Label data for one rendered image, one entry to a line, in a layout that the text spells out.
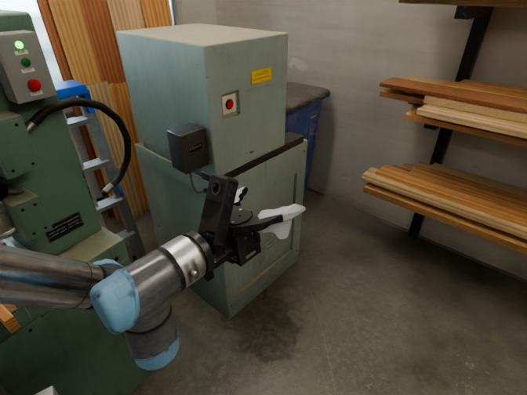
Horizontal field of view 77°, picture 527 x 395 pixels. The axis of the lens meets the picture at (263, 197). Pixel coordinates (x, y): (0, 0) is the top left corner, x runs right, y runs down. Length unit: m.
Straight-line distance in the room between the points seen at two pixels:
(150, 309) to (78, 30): 2.22
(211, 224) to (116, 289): 0.17
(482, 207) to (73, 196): 1.83
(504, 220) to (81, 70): 2.58
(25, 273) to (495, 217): 1.88
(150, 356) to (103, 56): 2.29
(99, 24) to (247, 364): 2.25
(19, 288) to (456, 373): 1.86
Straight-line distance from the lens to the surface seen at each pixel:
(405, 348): 2.01
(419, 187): 2.04
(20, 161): 1.09
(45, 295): 0.57
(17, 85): 1.08
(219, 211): 0.53
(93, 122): 2.03
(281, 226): 0.59
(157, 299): 0.50
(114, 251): 1.32
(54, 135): 1.20
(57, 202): 1.26
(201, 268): 0.52
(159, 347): 0.57
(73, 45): 2.55
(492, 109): 1.80
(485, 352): 2.18
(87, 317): 1.40
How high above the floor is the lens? 1.58
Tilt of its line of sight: 33 degrees down
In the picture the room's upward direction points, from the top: straight up
